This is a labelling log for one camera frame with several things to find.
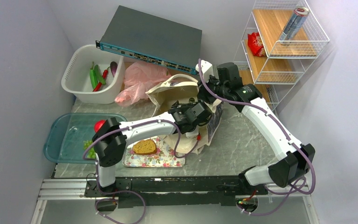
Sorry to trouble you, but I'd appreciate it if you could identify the beige canvas tote bag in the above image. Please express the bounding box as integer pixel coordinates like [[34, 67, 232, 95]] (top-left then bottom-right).
[[146, 74, 223, 155]]

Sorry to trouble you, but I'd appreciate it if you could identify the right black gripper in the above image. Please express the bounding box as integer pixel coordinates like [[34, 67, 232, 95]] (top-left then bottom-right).
[[197, 74, 229, 105]]

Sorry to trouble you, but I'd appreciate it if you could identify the purple eggplant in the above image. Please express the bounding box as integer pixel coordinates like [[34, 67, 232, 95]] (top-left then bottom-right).
[[110, 61, 118, 77]]

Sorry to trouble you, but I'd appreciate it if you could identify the floral rectangular tray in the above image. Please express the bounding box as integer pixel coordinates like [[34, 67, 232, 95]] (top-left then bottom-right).
[[122, 136, 186, 168]]

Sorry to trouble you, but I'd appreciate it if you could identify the green grape bunch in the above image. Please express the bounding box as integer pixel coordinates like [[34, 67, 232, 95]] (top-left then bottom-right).
[[83, 140, 96, 159]]

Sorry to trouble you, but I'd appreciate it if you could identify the teal network switch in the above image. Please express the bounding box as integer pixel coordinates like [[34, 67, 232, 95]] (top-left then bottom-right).
[[96, 6, 202, 75]]

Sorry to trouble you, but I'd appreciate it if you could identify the pink plastic grocery bag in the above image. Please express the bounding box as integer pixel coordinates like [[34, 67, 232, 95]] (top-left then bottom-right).
[[115, 61, 171, 107]]

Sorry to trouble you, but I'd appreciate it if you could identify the red tomato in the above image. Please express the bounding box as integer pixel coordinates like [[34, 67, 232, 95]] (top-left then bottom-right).
[[94, 120, 106, 133]]

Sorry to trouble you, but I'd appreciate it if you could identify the red pepper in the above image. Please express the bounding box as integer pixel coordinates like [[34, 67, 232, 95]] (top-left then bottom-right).
[[93, 67, 110, 92]]

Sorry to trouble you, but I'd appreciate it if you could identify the green pepper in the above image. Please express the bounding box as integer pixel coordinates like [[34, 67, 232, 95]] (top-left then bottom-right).
[[89, 62, 98, 89]]

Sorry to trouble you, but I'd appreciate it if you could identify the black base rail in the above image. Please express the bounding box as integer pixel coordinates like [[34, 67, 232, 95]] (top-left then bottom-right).
[[84, 175, 268, 208]]

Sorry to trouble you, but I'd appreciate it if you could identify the white plastic basin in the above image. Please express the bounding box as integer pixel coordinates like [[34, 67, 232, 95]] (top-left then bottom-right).
[[61, 45, 125, 104]]

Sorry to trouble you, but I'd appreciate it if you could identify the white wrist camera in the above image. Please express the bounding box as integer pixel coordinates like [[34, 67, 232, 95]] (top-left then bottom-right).
[[195, 59, 218, 83], [185, 127, 202, 141]]

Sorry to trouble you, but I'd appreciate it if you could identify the teal transparent plastic bin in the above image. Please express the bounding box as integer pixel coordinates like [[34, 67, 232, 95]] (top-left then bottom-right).
[[43, 113, 127, 164]]

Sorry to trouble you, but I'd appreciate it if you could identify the green cucumber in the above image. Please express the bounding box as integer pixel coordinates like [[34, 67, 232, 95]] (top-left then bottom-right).
[[94, 64, 106, 85]]

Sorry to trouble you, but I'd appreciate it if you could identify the blue drink can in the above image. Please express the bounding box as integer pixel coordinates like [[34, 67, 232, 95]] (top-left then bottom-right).
[[279, 6, 310, 46]]

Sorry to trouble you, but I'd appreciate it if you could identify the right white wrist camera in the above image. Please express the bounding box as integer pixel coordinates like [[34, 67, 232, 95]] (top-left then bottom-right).
[[195, 59, 218, 83]]

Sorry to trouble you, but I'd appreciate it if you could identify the brown bread slice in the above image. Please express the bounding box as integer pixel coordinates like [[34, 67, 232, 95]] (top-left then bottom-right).
[[132, 139, 157, 155]]

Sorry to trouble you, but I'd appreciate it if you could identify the white wire shelf rack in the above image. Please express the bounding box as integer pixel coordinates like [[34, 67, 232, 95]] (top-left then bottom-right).
[[234, 0, 330, 110]]

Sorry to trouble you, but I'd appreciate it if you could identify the red snack packet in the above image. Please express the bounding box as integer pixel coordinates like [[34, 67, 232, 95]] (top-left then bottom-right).
[[248, 32, 266, 57]]

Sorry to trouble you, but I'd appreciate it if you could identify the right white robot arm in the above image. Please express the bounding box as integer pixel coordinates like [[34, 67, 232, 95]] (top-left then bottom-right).
[[195, 59, 316, 194]]

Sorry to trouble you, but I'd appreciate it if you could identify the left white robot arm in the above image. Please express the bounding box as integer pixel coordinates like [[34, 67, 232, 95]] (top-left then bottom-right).
[[83, 101, 213, 196]]

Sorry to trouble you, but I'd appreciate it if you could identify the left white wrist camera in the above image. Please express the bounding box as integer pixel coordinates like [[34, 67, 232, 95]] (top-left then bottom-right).
[[185, 127, 202, 141]]

